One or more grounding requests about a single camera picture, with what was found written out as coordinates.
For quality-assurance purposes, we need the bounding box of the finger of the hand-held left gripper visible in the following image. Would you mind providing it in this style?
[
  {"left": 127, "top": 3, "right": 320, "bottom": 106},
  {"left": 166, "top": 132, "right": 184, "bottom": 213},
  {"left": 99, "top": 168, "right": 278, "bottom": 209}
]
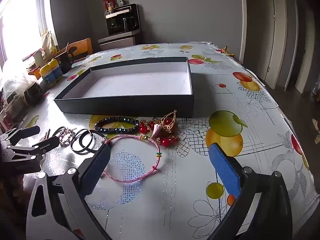
[
  {"left": 2, "top": 126, "right": 41, "bottom": 145},
  {"left": 5, "top": 136, "right": 61, "bottom": 162}
]

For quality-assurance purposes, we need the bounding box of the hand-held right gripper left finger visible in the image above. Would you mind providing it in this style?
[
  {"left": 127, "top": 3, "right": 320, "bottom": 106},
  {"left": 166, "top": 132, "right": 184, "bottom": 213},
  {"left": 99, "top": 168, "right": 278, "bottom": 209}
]
[{"left": 25, "top": 144, "right": 113, "bottom": 240}]

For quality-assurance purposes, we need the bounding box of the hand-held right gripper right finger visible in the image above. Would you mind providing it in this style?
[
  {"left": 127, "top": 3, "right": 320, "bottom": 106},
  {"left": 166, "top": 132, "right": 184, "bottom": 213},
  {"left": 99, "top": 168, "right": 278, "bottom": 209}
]
[{"left": 207, "top": 142, "right": 293, "bottom": 240}]

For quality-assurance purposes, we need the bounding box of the silver bangle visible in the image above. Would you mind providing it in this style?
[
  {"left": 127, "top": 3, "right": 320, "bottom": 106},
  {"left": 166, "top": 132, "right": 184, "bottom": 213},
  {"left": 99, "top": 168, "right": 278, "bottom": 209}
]
[{"left": 53, "top": 126, "right": 73, "bottom": 143}]

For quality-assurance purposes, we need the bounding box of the gold link bracelet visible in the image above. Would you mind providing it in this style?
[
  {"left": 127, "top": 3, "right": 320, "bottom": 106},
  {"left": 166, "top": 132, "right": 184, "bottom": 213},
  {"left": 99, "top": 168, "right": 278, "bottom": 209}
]
[{"left": 59, "top": 132, "right": 77, "bottom": 146}]

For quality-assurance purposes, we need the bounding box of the black cord necklace loop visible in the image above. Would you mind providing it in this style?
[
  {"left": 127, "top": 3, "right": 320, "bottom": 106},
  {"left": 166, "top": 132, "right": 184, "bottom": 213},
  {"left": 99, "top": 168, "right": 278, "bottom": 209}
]
[{"left": 71, "top": 129, "right": 94, "bottom": 153}]

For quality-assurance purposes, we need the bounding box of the thin black ring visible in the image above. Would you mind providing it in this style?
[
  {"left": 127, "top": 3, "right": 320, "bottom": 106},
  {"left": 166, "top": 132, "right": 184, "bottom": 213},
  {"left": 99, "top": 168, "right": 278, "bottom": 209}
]
[{"left": 85, "top": 130, "right": 108, "bottom": 152}]

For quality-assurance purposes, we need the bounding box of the dark blue beaded bracelet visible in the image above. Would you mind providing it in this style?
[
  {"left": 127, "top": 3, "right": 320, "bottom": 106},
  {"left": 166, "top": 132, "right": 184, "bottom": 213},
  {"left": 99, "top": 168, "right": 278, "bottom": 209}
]
[{"left": 94, "top": 116, "right": 140, "bottom": 133}]

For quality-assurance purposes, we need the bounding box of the pink cord bracelet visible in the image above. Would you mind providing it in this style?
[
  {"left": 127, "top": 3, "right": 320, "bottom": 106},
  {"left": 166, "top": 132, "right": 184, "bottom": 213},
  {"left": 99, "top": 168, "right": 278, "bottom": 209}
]
[{"left": 102, "top": 134, "right": 162, "bottom": 182}]

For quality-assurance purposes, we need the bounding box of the red bead gold necklace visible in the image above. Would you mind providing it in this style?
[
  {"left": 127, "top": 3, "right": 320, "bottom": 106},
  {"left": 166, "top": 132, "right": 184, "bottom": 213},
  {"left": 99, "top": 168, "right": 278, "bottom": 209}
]
[{"left": 139, "top": 110, "right": 179, "bottom": 147}]

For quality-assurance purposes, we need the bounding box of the shallow white box tray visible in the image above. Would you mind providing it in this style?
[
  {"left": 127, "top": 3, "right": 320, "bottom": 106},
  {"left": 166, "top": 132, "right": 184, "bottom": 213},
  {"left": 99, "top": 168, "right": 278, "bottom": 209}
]
[{"left": 54, "top": 57, "right": 195, "bottom": 118}]

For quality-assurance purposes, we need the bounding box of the black paper cup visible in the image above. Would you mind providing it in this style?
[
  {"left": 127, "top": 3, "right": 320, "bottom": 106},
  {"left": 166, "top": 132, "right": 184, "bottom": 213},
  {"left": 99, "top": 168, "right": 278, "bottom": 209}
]
[{"left": 24, "top": 82, "right": 43, "bottom": 106}]

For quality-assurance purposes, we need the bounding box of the fruit printed tablecloth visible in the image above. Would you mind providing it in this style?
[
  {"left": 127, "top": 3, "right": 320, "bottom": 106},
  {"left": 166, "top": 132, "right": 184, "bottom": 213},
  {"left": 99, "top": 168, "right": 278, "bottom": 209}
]
[{"left": 0, "top": 41, "right": 318, "bottom": 240}]

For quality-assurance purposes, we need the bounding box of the yellow lid container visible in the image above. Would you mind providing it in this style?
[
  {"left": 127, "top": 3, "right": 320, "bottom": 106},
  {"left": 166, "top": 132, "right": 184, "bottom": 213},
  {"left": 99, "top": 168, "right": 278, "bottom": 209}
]
[
  {"left": 40, "top": 64, "right": 54, "bottom": 83},
  {"left": 49, "top": 59, "right": 63, "bottom": 81}
]

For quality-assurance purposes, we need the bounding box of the white cup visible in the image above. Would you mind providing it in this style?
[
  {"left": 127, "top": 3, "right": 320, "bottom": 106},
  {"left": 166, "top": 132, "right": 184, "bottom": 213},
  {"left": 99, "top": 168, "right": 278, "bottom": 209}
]
[{"left": 33, "top": 49, "right": 46, "bottom": 67}]

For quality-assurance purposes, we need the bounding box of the black mug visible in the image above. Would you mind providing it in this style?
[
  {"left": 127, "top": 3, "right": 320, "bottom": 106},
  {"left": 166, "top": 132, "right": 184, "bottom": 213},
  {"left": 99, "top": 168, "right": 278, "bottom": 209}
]
[{"left": 56, "top": 52, "right": 75, "bottom": 74}]

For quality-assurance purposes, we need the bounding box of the yellow bag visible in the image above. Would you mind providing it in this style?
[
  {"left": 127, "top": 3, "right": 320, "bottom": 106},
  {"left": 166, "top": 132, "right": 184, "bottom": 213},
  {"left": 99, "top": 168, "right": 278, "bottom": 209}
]
[{"left": 41, "top": 31, "right": 57, "bottom": 55}]

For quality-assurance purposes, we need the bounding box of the wooden chair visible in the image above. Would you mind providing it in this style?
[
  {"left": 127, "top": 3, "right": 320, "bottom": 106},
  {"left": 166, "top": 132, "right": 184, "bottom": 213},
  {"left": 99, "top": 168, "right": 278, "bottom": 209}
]
[{"left": 66, "top": 38, "right": 93, "bottom": 59}]

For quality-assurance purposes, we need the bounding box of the grey cabinet with kettle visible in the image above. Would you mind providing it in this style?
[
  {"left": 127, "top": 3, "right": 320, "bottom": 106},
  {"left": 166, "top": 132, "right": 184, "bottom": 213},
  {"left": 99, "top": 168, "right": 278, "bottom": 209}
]
[{"left": 98, "top": 4, "right": 143, "bottom": 52}]

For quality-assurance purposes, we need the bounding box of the black kettle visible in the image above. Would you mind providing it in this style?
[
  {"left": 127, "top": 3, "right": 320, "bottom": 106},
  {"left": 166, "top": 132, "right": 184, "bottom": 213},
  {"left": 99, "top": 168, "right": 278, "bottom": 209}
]
[{"left": 122, "top": 17, "right": 137, "bottom": 32}]

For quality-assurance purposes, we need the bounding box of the white door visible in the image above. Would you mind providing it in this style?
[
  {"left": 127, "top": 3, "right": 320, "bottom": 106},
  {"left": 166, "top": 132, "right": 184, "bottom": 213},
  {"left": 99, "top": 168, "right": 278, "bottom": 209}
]
[{"left": 244, "top": 0, "right": 288, "bottom": 89}]

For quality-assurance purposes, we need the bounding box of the red snack bag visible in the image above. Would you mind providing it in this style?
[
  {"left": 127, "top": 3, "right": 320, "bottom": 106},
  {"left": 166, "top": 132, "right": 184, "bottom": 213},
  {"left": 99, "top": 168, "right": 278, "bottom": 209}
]
[{"left": 102, "top": 0, "right": 117, "bottom": 12}]

